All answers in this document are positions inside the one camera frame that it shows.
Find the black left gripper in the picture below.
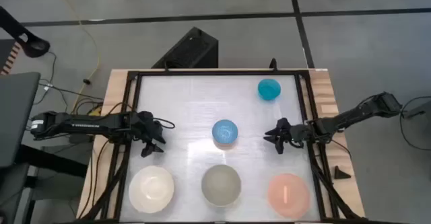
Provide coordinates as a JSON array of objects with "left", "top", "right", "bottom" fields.
[{"left": 129, "top": 110, "right": 167, "bottom": 158}]

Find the black floor cable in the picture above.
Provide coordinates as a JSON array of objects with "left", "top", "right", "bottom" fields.
[{"left": 32, "top": 50, "right": 105, "bottom": 116}]

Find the black triangular bracket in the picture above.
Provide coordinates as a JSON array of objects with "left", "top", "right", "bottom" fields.
[{"left": 334, "top": 165, "right": 352, "bottom": 180}]

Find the black looped cable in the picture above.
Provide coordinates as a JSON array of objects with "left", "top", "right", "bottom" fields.
[{"left": 399, "top": 95, "right": 431, "bottom": 151}]

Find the grey chair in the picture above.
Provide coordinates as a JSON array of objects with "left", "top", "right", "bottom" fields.
[{"left": 0, "top": 71, "right": 42, "bottom": 170}]

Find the black curved stand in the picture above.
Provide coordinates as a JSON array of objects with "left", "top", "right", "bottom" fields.
[{"left": 0, "top": 5, "right": 51, "bottom": 59}]

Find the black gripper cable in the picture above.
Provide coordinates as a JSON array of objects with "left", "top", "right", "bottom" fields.
[{"left": 152, "top": 117, "right": 176, "bottom": 130}]

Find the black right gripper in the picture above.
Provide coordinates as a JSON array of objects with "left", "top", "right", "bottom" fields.
[{"left": 263, "top": 117, "right": 312, "bottom": 155}]

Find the pink bowl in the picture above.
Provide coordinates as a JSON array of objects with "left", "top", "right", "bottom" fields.
[{"left": 267, "top": 173, "right": 311, "bottom": 219}]

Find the teal smooth bowl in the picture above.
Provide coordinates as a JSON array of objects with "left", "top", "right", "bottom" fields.
[{"left": 257, "top": 78, "right": 282, "bottom": 101}]

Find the black rectangular box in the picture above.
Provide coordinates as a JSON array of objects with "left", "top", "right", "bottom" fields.
[{"left": 151, "top": 26, "right": 220, "bottom": 70}]

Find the black metal table frame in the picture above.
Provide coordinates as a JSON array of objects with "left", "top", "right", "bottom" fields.
[{"left": 79, "top": 68, "right": 365, "bottom": 224}]

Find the white bowl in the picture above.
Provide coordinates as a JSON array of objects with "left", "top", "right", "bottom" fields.
[{"left": 128, "top": 165, "right": 175, "bottom": 215}]

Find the grey bowl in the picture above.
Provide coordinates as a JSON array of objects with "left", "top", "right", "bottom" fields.
[{"left": 201, "top": 164, "right": 242, "bottom": 207}]

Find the yellow cable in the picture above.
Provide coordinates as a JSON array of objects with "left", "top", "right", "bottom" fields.
[{"left": 53, "top": 0, "right": 103, "bottom": 116}]

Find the blue wave-patterned bowl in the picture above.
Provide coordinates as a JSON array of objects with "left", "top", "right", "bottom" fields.
[{"left": 211, "top": 119, "right": 239, "bottom": 145}]

